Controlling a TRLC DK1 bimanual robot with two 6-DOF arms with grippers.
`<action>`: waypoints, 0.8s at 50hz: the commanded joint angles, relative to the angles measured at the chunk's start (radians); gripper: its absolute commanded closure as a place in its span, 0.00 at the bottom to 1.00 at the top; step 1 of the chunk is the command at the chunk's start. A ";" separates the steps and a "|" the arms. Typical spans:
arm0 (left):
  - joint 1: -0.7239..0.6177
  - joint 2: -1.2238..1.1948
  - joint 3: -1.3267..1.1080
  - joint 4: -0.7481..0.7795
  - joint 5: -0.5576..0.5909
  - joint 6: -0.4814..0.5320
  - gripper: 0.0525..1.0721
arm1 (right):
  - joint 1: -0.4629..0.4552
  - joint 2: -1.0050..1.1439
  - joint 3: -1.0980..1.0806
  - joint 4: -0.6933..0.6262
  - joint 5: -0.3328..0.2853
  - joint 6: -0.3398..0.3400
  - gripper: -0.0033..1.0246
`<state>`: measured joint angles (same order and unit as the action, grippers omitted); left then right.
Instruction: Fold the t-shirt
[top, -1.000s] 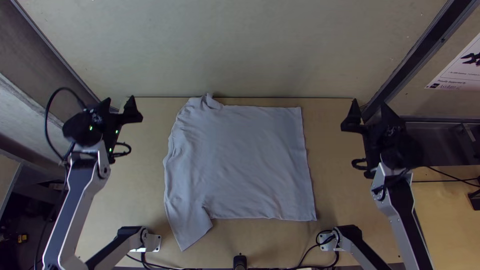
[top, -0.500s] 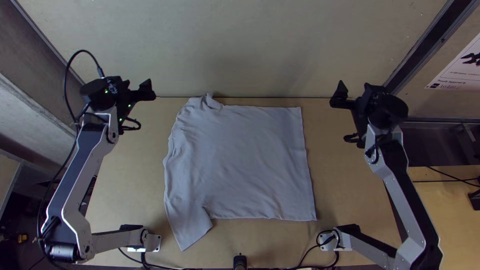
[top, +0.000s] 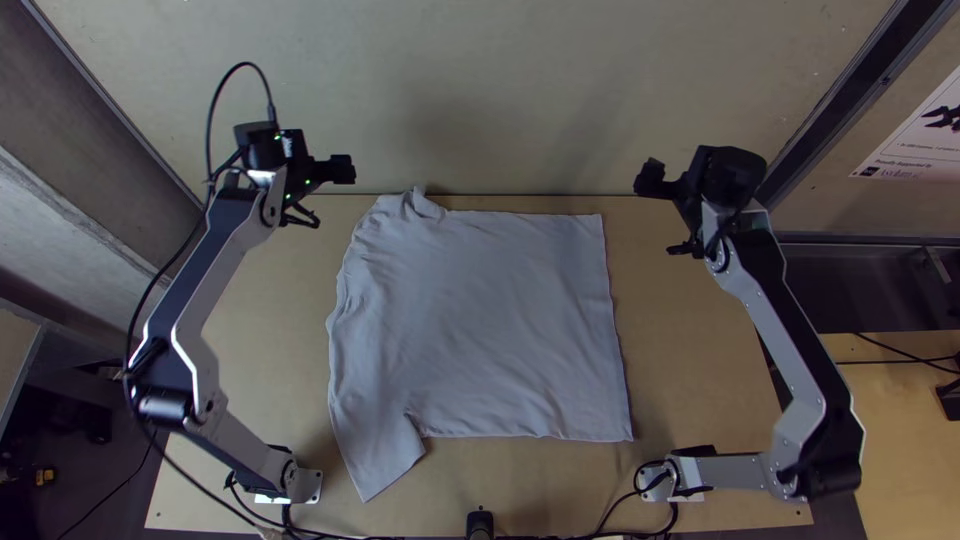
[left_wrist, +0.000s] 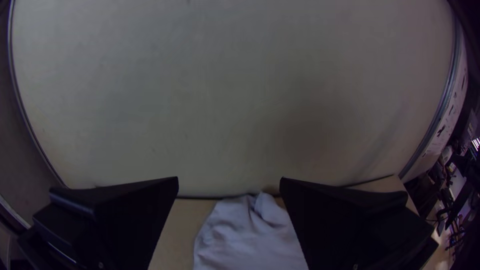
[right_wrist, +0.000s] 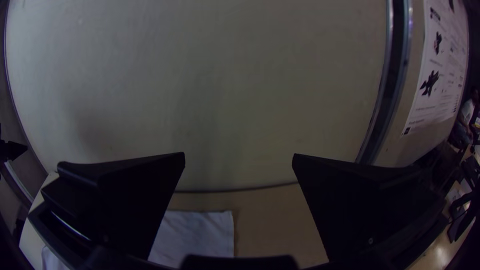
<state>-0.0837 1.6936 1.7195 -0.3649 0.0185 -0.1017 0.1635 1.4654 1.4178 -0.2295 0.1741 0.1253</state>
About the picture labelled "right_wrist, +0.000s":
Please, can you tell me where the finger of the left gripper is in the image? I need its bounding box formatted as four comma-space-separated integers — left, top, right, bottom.
0, 138, 29, 163

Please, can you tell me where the person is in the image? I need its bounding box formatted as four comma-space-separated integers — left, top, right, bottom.
454, 86, 480, 148

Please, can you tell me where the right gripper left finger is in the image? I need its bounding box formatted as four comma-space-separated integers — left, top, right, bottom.
28, 151, 186, 262

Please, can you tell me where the white printed wall poster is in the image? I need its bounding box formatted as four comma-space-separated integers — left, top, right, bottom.
400, 0, 470, 138

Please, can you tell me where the white t-shirt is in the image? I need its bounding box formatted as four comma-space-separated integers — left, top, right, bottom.
40, 209, 236, 270

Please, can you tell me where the dark metal partition frame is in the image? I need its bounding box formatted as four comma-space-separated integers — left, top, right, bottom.
355, 0, 413, 166

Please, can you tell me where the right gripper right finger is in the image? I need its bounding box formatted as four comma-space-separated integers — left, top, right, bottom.
291, 152, 448, 263

